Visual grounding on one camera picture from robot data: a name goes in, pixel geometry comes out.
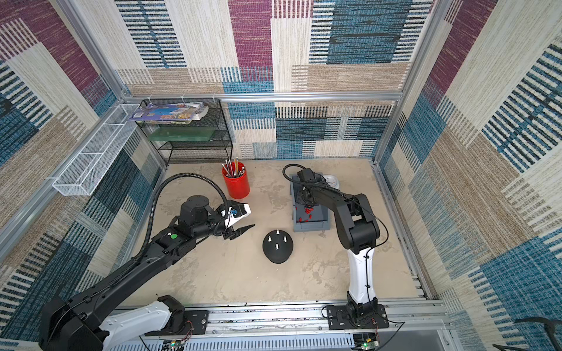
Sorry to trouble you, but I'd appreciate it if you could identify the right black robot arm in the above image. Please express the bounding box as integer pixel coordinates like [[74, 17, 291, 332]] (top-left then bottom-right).
[[297, 168, 381, 323]]

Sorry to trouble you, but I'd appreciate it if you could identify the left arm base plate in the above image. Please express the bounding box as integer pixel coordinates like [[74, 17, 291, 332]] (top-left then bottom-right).
[[143, 310, 209, 336]]

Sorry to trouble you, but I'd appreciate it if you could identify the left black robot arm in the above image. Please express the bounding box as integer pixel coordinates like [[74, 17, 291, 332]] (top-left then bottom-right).
[[38, 195, 251, 350]]

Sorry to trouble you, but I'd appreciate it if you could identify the left black corrugated cable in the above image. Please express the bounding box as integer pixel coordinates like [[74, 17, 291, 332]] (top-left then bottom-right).
[[104, 173, 231, 282]]

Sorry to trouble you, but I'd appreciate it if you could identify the colourful book on shelf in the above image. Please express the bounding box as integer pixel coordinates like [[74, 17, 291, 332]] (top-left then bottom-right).
[[129, 102, 209, 124]]

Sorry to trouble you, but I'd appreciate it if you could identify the white round kitchen timer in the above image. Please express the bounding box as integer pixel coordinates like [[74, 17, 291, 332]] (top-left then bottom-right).
[[322, 175, 340, 192]]

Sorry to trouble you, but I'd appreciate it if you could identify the white wire mesh basket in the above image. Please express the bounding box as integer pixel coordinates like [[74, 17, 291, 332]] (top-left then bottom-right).
[[53, 104, 138, 197]]

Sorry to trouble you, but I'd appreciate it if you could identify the grey plastic parts bin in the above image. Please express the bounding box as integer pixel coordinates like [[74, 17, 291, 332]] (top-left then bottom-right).
[[290, 183, 331, 233]]

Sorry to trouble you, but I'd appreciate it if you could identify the red pen cup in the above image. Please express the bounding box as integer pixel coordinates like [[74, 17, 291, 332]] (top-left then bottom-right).
[[222, 161, 250, 199]]

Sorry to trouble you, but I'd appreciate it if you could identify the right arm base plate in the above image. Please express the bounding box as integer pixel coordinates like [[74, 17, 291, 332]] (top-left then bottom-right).
[[321, 304, 389, 331]]

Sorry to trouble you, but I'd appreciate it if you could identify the black wire shelf rack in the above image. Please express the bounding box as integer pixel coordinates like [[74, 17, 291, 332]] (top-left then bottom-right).
[[129, 98, 234, 165]]

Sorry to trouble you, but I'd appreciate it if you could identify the black corrugated cable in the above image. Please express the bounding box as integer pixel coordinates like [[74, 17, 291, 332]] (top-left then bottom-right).
[[282, 164, 343, 194], [104, 173, 231, 282]]

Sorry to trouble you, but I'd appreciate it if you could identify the green folder on shelf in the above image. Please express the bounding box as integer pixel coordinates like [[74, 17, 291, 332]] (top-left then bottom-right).
[[148, 127, 215, 142]]

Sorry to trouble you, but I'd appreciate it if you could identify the right black corrugated cable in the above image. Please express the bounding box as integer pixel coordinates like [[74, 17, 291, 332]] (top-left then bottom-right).
[[282, 164, 343, 194]]

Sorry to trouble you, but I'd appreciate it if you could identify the black dome screw fixture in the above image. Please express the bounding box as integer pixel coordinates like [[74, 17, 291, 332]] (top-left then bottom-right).
[[262, 230, 294, 264]]

